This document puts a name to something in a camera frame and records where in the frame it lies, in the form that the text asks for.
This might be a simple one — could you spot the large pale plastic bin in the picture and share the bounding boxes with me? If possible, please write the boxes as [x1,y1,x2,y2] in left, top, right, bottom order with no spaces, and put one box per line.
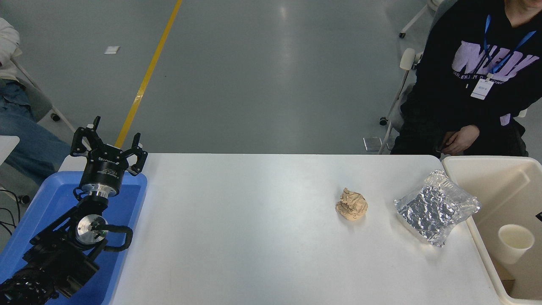
[441,156,542,305]

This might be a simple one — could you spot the blue plastic tray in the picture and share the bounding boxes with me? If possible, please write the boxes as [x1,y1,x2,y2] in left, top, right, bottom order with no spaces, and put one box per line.
[0,171,148,305]

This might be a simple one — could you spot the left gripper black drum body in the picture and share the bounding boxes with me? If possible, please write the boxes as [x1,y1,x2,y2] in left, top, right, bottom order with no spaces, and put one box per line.
[80,145,129,192]

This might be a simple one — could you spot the small white side table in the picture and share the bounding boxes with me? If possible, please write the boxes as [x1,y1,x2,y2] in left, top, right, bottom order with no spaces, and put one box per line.
[0,136,20,166]

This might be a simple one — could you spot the person in jeans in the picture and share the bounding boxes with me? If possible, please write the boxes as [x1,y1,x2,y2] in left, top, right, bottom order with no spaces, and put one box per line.
[0,17,71,187]

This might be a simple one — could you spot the crumpled silver foil tray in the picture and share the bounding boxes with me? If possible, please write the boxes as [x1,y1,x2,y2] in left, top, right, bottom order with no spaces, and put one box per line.
[394,170,481,247]

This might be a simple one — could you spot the grey swivel chair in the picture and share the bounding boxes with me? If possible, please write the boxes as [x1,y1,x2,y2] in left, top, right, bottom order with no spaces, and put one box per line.
[8,57,77,133]

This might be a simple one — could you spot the person's left hand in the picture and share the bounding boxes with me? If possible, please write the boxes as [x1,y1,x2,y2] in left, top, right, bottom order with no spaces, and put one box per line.
[440,125,480,155]

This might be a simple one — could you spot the white frame wheeled chair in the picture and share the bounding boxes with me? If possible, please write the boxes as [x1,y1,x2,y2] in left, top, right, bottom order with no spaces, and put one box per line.
[399,0,445,39]

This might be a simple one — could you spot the crumpled tan paper ball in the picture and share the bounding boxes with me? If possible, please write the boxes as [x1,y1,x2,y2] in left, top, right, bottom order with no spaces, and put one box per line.
[335,188,368,221]

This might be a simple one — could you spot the grey white office chair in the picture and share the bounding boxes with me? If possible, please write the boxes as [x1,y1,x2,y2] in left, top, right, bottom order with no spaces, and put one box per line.
[379,47,424,155]

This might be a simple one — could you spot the black floor cables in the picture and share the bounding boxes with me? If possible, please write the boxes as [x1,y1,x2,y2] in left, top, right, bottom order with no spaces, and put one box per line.
[0,189,31,238]

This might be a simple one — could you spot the white badge on blue lanyard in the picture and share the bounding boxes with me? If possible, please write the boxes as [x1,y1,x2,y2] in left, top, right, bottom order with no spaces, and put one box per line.
[470,15,537,100]

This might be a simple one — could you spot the person with lanyard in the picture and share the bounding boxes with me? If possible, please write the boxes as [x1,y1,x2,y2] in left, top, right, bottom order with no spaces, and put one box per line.
[390,0,542,156]

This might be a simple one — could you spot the white paper cup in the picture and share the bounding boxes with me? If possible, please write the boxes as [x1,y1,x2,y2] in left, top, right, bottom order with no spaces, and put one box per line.
[498,224,535,265]

